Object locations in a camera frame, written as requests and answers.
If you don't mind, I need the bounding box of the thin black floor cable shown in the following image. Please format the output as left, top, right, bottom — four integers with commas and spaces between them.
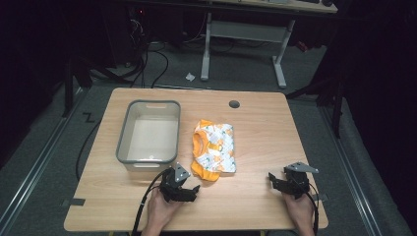
75, 120, 102, 182

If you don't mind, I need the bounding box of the wooden desk with white legs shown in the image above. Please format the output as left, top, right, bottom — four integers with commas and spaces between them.
124, 0, 339, 89

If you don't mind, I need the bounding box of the metal floor rail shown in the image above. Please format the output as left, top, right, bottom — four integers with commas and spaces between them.
319, 106, 385, 236
0, 88, 87, 228

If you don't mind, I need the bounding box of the black metal stand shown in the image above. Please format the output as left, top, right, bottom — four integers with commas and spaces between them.
61, 53, 94, 119
284, 73, 346, 140

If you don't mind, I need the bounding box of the person's left hand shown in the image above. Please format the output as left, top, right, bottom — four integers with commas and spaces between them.
147, 188, 185, 231

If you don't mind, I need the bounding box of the black floor cable bundle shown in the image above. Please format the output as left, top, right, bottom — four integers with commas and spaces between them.
94, 18, 170, 89

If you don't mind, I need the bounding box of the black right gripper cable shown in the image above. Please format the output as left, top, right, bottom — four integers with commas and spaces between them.
307, 182, 321, 236

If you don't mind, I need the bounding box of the white bin with grey rim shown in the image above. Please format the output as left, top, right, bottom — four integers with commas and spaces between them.
115, 99, 182, 173

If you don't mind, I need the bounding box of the orange and white patterned garment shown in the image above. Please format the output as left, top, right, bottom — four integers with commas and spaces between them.
191, 119, 238, 182

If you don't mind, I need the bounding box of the person's right hand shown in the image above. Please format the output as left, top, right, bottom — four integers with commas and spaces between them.
282, 192, 317, 232

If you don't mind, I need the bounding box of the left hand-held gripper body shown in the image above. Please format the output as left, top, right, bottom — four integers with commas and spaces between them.
158, 162, 192, 203

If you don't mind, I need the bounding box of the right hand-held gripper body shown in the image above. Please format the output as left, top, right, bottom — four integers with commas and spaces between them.
282, 161, 320, 201

